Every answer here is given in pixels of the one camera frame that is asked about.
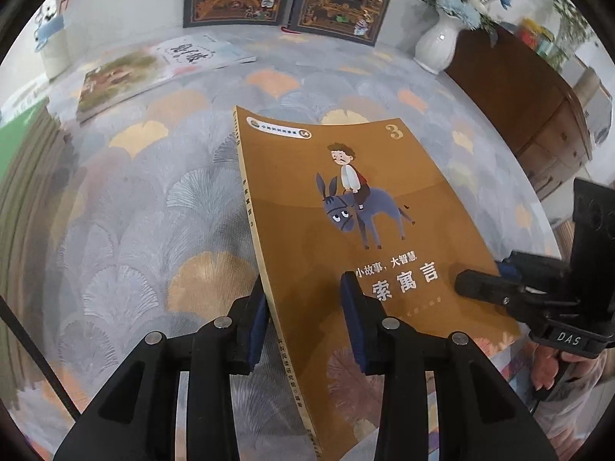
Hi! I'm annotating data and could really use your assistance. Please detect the meadow painting picture book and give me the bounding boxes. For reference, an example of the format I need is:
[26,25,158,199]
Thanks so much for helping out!
[76,50,174,123]

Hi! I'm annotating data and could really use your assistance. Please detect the white book black calligraphy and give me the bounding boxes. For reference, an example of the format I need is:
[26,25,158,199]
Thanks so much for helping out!
[149,33,258,75]

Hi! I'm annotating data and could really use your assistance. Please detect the brown wooden cabinet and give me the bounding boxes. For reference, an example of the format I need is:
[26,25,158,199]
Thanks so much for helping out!
[444,26,594,200]

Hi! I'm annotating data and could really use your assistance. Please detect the black cable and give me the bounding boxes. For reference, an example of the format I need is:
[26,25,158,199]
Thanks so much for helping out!
[0,298,73,423]

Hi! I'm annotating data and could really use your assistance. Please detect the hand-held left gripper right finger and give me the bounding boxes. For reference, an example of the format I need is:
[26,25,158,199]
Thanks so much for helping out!
[340,271,560,461]

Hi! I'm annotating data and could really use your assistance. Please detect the brown book with donkey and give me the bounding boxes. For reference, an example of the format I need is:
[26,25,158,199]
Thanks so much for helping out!
[231,103,522,461]

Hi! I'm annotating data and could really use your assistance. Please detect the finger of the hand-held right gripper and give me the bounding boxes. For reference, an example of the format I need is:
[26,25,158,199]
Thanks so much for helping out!
[454,269,549,320]
[497,250,575,283]

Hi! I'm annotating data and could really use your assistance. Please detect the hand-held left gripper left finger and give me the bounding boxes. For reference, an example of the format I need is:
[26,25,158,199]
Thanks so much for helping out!
[53,274,270,461]

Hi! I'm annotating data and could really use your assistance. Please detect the stack of sorted books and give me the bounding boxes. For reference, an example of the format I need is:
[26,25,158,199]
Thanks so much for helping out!
[0,98,73,395]

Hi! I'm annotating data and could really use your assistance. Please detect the white vase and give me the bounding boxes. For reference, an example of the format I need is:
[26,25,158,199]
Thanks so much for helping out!
[414,12,464,75]

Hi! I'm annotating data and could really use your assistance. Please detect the fan pattern tablecloth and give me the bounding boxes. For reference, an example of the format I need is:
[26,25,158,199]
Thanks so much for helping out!
[0,29,563,461]

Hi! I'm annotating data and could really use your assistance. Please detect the white canister blue lid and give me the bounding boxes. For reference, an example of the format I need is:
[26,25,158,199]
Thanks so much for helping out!
[36,22,73,80]

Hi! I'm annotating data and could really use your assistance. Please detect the green plant sprigs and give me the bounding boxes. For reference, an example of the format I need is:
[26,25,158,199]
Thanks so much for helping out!
[548,0,601,73]

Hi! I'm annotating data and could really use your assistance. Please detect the white box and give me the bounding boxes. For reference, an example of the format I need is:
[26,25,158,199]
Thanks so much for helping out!
[572,53,613,145]

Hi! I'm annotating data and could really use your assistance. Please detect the colourful small boxes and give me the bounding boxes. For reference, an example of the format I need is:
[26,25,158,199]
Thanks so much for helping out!
[516,18,558,58]

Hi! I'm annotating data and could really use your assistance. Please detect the person's right hand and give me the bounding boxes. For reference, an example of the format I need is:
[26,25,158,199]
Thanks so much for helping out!
[529,341,601,395]

